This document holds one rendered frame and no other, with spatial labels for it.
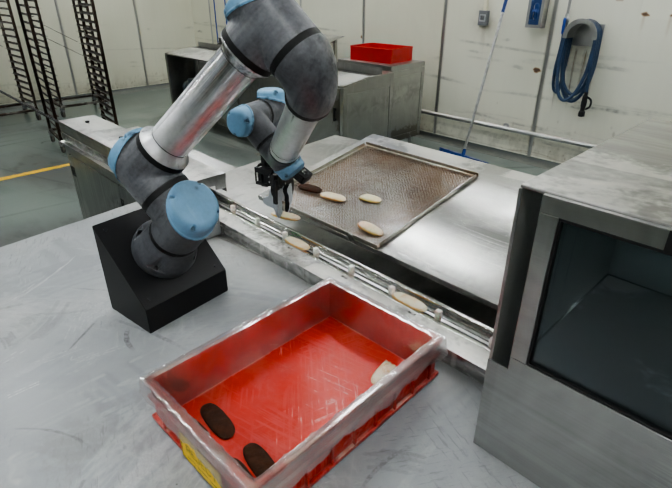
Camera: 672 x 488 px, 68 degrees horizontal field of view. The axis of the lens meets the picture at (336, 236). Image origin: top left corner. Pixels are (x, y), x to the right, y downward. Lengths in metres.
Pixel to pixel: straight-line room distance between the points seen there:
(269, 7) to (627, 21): 4.02
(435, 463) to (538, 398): 0.22
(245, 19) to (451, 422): 0.81
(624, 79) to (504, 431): 4.08
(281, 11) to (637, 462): 0.86
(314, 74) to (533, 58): 4.21
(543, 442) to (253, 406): 0.51
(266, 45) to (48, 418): 0.79
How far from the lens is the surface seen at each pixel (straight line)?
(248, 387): 1.05
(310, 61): 0.91
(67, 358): 1.24
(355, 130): 4.32
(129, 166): 1.12
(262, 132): 1.28
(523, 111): 5.12
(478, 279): 1.27
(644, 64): 4.73
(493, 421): 0.92
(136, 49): 8.85
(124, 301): 1.28
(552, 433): 0.86
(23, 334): 1.37
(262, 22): 0.94
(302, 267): 1.34
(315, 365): 1.08
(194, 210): 1.08
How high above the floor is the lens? 1.54
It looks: 27 degrees down
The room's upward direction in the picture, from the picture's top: straight up
